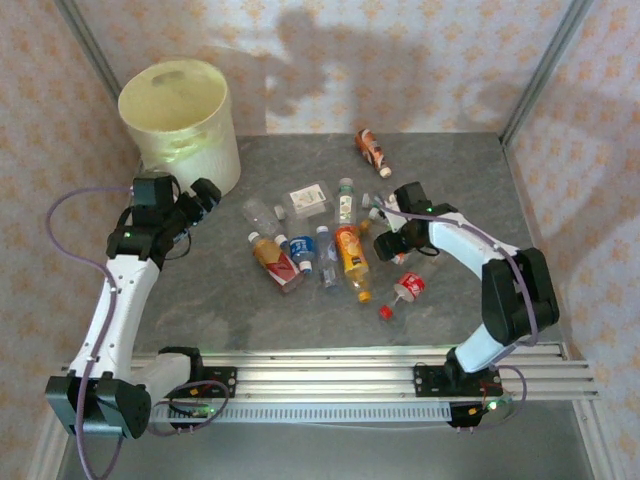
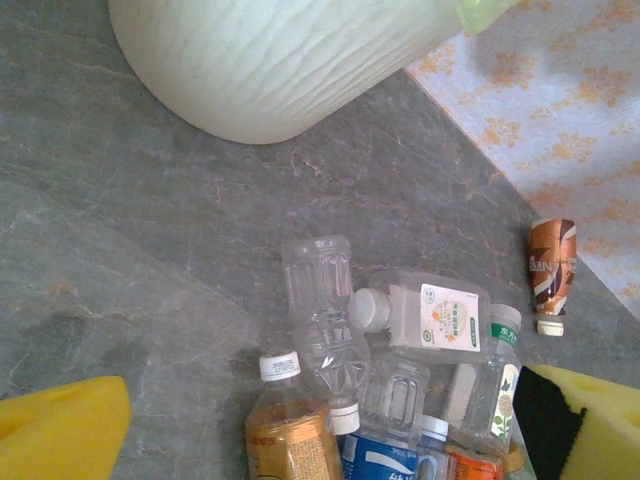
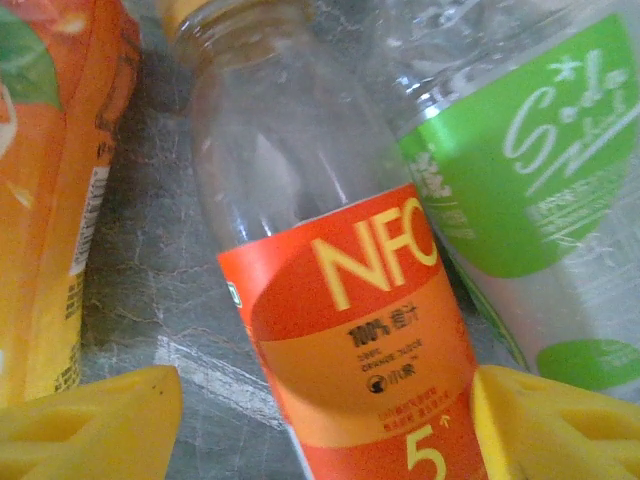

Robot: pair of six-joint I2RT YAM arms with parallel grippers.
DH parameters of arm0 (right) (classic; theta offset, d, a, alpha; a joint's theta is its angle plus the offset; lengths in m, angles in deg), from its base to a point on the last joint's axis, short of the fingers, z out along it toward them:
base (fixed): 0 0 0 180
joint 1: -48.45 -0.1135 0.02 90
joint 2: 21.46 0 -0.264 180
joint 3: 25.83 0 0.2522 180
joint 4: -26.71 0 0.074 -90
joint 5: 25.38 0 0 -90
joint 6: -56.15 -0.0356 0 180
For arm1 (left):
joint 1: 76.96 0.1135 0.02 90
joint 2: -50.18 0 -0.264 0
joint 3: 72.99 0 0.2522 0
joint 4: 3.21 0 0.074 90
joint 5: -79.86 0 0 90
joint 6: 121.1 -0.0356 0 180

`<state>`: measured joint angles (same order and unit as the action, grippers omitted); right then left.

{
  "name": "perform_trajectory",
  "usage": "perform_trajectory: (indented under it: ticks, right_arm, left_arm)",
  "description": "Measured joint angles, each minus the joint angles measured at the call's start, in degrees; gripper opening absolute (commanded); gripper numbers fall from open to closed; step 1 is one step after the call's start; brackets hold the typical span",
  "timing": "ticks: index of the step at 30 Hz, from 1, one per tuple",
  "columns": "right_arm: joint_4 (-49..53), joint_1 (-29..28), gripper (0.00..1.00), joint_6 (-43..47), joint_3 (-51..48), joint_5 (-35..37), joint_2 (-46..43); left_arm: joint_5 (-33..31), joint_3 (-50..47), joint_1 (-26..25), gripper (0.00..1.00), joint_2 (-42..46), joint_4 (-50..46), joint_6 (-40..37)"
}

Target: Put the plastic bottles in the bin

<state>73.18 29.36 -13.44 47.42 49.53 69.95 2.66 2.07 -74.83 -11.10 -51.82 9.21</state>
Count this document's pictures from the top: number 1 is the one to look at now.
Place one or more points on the orange label juice bottle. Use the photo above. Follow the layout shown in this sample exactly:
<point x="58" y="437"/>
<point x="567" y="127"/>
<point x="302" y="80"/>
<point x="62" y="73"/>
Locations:
<point x="350" y="250"/>

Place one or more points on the clear bottle grey cap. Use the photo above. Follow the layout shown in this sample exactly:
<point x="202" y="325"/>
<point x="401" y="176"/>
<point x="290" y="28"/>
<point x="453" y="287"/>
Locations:
<point x="368" y="200"/>

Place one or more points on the square clear bottle white label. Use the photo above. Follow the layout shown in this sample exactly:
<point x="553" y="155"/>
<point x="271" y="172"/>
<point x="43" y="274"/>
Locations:
<point x="305" y="199"/>

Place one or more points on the dark bottle orange cap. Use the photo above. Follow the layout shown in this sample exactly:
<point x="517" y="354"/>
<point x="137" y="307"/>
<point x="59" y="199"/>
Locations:
<point x="366" y="226"/>

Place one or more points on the cream plastic bin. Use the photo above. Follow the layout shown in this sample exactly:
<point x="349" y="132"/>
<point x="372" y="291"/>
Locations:
<point x="210" y="160"/>

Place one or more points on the blue label water bottle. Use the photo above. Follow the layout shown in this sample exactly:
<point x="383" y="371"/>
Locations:
<point x="301" y="247"/>

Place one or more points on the red label cola bottle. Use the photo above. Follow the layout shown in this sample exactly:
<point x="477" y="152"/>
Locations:
<point x="412" y="285"/>

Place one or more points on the red label juice bottle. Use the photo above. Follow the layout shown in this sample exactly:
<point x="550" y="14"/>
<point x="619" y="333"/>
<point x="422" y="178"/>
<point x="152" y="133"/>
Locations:
<point x="277" y="262"/>

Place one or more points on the small bottle white cap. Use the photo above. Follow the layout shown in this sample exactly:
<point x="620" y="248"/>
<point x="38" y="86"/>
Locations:
<point x="375" y="214"/>

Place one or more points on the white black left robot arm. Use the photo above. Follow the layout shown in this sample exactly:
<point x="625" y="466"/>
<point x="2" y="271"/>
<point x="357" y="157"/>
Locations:
<point x="125" y="290"/>

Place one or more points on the clear bottle blue cap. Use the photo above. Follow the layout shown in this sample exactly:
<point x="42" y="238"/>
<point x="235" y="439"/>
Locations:
<point x="326" y="255"/>

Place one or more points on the brown label bottle white cap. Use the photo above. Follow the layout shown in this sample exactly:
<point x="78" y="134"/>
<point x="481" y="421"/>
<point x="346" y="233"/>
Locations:
<point x="371" y="150"/>

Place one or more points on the aluminium frame post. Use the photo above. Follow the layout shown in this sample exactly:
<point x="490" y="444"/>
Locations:
<point x="91" y="50"/>
<point x="557" y="50"/>

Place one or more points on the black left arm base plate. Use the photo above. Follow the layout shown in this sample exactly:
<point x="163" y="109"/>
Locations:
<point x="222" y="382"/>

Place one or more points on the aluminium mounting rail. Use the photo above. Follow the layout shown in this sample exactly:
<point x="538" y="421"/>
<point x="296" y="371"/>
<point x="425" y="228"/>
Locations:
<point x="325" y="375"/>

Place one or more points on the clear crushed bottle white cap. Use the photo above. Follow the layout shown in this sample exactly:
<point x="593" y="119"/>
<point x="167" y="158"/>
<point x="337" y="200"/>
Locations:
<point x="260" y="215"/>

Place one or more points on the green cap bottle white label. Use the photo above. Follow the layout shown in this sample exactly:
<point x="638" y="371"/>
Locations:
<point x="345" y="205"/>

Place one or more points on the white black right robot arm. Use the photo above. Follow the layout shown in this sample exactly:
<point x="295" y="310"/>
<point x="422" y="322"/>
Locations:
<point x="465" y="245"/>

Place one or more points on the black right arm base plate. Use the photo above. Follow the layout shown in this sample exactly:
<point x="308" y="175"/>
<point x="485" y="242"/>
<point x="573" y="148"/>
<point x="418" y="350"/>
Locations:
<point x="430" y="380"/>

